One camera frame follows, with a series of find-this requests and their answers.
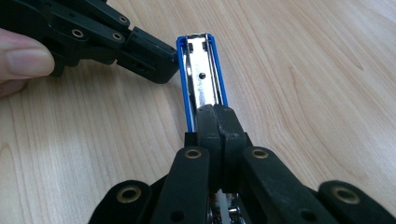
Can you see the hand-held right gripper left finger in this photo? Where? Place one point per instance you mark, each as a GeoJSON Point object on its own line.
{"type": "Point", "coordinates": [208, 130]}

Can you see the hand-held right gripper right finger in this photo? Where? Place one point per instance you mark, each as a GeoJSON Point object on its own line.
{"type": "Point", "coordinates": [232, 130]}

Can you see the blue stapler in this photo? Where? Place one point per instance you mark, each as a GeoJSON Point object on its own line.
{"type": "Point", "coordinates": [202, 74]}

